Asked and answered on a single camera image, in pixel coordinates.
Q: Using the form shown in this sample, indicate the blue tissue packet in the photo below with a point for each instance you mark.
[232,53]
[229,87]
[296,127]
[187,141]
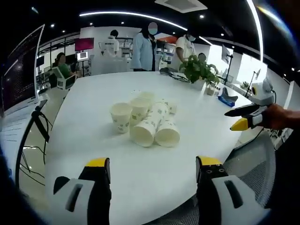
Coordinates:
[227,97]

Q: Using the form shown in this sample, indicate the black items on table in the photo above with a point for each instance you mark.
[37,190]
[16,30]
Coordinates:
[172,73]

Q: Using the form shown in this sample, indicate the grey mesh office chair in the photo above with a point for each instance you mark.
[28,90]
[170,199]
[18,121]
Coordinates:
[253,168]

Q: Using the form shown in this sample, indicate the white table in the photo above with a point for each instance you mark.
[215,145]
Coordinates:
[140,171]

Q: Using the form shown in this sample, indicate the white office chair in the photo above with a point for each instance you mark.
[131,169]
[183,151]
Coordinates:
[62,80]

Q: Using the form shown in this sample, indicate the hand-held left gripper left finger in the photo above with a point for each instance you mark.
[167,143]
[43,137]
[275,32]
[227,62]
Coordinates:
[70,206]

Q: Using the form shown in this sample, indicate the green potted plant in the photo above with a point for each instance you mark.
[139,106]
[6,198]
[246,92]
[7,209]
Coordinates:
[198,70]

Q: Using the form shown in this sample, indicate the person's right hand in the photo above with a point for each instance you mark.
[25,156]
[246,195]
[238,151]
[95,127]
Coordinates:
[277,116]

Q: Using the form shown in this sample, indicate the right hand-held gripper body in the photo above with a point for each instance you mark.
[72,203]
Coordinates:
[261,92]

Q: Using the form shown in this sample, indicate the large dark display screen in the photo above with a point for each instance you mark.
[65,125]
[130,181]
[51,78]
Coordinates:
[18,70]

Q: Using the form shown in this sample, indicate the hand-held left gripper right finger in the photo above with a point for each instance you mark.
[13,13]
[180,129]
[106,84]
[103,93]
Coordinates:
[222,206]

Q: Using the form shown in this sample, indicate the person's dark clothing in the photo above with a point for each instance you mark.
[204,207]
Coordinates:
[286,175]

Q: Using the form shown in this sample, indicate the cluster of patterned paper cups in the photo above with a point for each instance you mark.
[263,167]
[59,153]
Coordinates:
[143,122]

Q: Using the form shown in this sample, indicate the small beige cup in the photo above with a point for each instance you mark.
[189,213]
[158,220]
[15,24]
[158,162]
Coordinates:
[210,90]

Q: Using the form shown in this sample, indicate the pink wall screen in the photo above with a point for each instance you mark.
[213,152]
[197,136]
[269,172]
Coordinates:
[84,43]

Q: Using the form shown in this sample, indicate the small computer monitor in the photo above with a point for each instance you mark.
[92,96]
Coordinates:
[83,55]

